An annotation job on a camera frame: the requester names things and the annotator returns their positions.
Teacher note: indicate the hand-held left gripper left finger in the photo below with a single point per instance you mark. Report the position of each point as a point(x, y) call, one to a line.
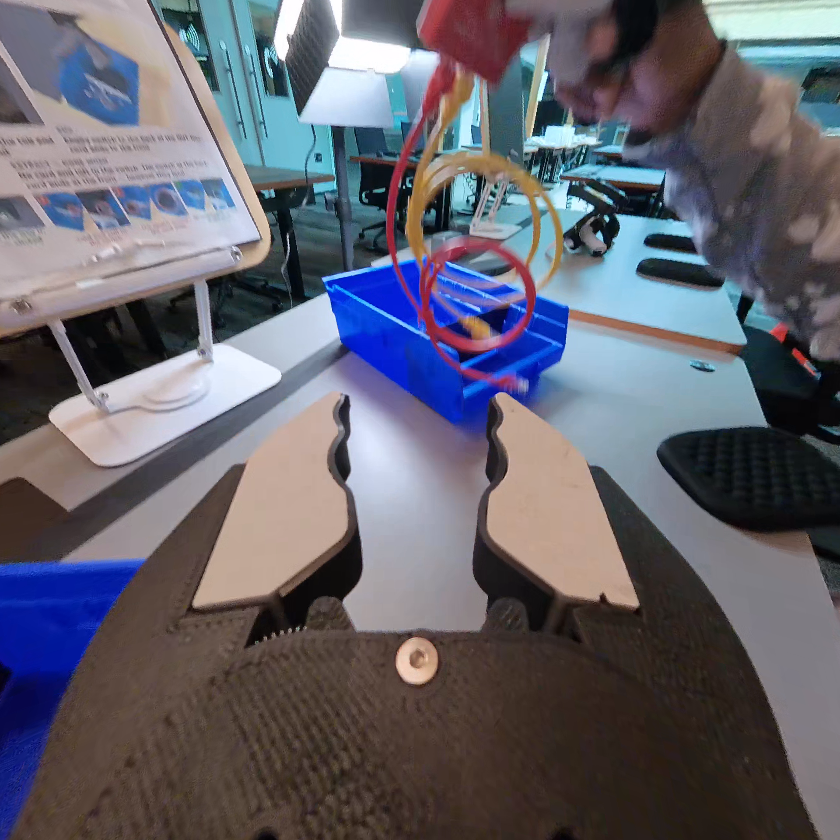
point(281, 499)

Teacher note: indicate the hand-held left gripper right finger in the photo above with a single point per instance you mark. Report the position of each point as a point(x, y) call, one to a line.
point(551, 512)

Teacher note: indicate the red ethernet switch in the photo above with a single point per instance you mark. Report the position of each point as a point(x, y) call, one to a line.
point(475, 33)

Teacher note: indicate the blue plastic bin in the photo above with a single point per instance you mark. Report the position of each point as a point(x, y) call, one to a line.
point(380, 327)
point(45, 643)

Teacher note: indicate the person's right forearm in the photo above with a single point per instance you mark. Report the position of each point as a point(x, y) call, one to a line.
point(754, 197)

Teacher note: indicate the person's right hand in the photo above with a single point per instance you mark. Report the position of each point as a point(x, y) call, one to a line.
point(655, 85)

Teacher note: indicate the black textured chair armrest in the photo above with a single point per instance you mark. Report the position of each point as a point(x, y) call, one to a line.
point(754, 479)

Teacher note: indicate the round table grommet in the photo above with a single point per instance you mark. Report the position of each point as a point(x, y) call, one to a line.
point(701, 366)

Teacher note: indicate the white document stand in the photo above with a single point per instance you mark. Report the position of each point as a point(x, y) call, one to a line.
point(491, 229)

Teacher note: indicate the black office chair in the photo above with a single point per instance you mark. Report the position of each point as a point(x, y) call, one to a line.
point(780, 380)
point(374, 142)

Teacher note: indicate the studio light panel on stand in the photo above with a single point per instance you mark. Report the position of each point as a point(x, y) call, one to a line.
point(341, 99)

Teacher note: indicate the brown office desk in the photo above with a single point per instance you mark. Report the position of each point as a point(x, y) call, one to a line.
point(281, 176)

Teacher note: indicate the instruction sheet on stand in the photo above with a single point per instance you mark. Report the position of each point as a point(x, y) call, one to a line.
point(98, 165)

